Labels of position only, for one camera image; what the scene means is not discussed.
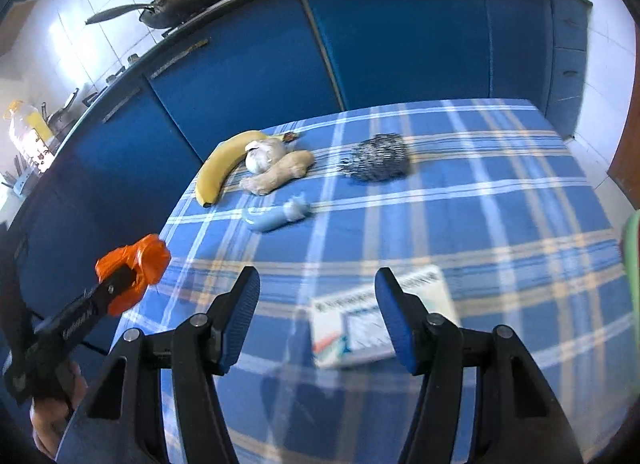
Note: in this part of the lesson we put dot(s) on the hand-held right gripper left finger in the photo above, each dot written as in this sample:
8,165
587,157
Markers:
242,314

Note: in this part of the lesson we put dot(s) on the white garlic bulb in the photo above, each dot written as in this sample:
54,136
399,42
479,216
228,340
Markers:
262,153

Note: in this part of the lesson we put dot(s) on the person's left hand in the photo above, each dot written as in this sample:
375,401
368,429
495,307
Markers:
47,429

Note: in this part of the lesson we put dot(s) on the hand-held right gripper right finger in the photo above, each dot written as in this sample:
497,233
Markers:
397,324

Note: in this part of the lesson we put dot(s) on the yellow banana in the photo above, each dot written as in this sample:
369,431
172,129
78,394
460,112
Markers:
220,163

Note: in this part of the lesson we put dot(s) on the light blue utensil rack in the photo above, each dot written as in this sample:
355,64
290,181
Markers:
22,183

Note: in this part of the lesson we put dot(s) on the small dark wrapper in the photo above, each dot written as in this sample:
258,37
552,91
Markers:
287,137

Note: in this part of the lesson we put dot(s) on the yellow oil bottle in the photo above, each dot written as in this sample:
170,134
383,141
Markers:
27,133

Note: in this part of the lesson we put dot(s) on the beige ginger root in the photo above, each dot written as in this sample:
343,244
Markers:
280,171

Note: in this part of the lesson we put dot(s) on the brown wooden door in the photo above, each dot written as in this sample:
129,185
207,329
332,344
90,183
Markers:
630,153

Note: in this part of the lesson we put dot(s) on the green rimmed red bin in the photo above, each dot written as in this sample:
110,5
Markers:
634,254

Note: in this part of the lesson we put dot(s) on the blue kitchen cabinet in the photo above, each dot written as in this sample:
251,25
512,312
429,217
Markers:
400,43

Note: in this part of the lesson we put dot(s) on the orange plastic bag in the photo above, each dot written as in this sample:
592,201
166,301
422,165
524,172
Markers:
150,256

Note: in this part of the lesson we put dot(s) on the blue plaid tablecloth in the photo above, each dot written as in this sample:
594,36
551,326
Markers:
475,224

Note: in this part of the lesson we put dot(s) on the steel wool scrubber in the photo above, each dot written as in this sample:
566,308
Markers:
375,161

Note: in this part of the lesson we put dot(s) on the small metal pan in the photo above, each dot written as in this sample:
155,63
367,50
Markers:
60,118

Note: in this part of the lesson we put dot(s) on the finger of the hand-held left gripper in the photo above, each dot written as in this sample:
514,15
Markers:
115,294

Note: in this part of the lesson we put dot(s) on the white green cardboard box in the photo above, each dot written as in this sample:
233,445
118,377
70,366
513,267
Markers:
350,329

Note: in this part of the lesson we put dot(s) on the light blue plastic tube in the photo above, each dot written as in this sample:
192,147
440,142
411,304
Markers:
275,216

